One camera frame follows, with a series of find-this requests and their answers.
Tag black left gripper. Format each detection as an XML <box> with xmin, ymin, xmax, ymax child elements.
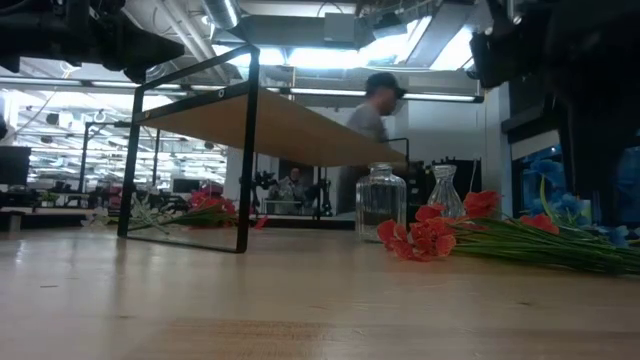
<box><xmin>74</xmin><ymin>0</ymin><xmax>186</xmax><ymax>84</ymax></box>

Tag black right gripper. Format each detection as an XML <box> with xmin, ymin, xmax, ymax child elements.
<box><xmin>468</xmin><ymin>18</ymin><xmax>551</xmax><ymax>90</ymax></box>

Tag blue artificial flower bunch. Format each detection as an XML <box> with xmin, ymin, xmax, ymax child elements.
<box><xmin>527</xmin><ymin>158</ymin><xmax>640</xmax><ymax>249</ymax></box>

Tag narrow flared glass vase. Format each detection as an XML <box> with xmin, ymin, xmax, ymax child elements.
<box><xmin>427</xmin><ymin>164</ymin><xmax>466</xmax><ymax>220</ymax></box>

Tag red artificial flower bunch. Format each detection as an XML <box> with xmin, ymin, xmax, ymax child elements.
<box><xmin>159</xmin><ymin>184</ymin><xmax>271</xmax><ymax>231</ymax></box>

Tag white artificial flower bunch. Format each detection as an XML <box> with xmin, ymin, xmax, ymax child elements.
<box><xmin>79</xmin><ymin>192</ymin><xmax>174</xmax><ymax>236</ymax></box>

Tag wide ribbed glass jar vase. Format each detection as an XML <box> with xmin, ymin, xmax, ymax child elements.
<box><xmin>355</xmin><ymin>162</ymin><xmax>408</xmax><ymax>244</ymax></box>

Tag orange artificial flower bunch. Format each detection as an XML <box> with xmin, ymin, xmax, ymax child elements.
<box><xmin>376</xmin><ymin>189</ymin><xmax>640</xmax><ymax>276</ymax></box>

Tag person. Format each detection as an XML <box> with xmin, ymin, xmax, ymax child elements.
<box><xmin>267</xmin><ymin>167</ymin><xmax>321</xmax><ymax>216</ymax></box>
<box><xmin>337</xmin><ymin>72</ymin><xmax>409</xmax><ymax>216</ymax></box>

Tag long ceiling light strip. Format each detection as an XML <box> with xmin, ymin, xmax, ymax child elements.
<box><xmin>287</xmin><ymin>87</ymin><xmax>485</xmax><ymax>105</ymax></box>

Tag black monitor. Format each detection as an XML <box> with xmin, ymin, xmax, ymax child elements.
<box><xmin>0</xmin><ymin>145</ymin><xmax>32</xmax><ymax>187</ymax></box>

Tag silver air duct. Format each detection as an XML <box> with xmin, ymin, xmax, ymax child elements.
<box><xmin>201</xmin><ymin>0</ymin><xmax>242</xmax><ymax>31</ymax></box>

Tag black background frame stand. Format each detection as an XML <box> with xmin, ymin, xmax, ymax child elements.
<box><xmin>78</xmin><ymin>120</ymin><xmax>162</xmax><ymax>195</ymax></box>

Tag wooden shelf with black frame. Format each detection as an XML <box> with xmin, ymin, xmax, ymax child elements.
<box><xmin>117</xmin><ymin>43</ymin><xmax>409</xmax><ymax>255</ymax></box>

